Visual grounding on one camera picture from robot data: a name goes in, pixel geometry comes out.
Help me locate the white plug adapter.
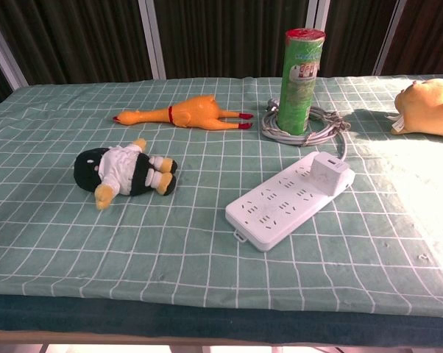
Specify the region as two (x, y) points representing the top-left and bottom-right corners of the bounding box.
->
(309, 153), (350, 196)

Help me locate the white power strip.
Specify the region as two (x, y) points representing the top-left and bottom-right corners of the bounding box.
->
(224, 151), (356, 253)

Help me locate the green checked tablecloth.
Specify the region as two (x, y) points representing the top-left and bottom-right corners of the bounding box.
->
(0, 75), (443, 319)

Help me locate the yellow rubber chicken toy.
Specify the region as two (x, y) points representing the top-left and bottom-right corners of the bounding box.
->
(113, 93), (255, 130)

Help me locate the green chips can red lid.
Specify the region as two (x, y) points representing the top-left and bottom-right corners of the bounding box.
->
(277, 28), (326, 135)

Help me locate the white screen frame post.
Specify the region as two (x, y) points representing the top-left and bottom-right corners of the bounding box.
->
(0, 13), (28, 91)
(138, 0), (167, 80)
(308, 0), (332, 78)
(372, 0), (407, 76)

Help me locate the grey cable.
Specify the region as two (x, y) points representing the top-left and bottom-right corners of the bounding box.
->
(261, 98), (351, 162)

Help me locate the dark green under cloth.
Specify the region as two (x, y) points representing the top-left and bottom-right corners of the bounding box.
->
(0, 293), (443, 347)

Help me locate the yellow plush animal toy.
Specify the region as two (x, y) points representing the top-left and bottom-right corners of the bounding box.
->
(390, 77), (443, 139)

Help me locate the black penguin plush toy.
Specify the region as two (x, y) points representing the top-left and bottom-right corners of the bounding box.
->
(73, 138), (179, 211)

